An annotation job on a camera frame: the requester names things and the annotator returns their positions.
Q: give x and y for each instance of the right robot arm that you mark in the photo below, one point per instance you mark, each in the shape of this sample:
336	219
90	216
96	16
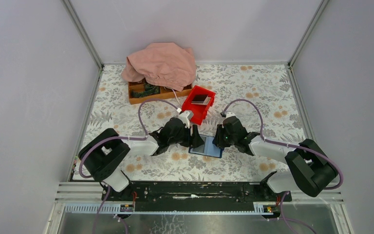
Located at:
310	170

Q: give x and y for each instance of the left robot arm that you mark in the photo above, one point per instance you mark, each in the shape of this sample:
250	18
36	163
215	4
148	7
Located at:
100	159

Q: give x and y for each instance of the black card stack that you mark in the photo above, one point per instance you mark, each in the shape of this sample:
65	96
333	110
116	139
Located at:
201	99

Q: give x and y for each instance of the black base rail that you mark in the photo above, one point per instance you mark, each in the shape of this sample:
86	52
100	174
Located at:
170	196

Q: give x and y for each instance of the red plastic bin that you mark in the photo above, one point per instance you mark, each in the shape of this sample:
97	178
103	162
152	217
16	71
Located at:
199	110

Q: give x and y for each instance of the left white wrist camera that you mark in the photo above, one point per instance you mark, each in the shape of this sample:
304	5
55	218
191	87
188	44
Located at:
185	117

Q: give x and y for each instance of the wooden tray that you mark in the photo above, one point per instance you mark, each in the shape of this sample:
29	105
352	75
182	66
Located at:
165	92

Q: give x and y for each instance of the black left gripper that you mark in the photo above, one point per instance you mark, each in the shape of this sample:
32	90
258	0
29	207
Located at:
195	140

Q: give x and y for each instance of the grey card in holder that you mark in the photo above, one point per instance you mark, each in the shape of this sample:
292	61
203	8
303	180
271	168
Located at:
200	149

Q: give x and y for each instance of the pink cloth garment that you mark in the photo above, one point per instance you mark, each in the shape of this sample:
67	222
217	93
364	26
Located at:
162	64

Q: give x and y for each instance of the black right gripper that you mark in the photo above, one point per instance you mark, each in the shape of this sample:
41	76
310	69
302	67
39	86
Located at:
217	140

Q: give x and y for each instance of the navy blue card holder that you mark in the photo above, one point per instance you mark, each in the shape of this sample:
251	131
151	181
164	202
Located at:
211	149

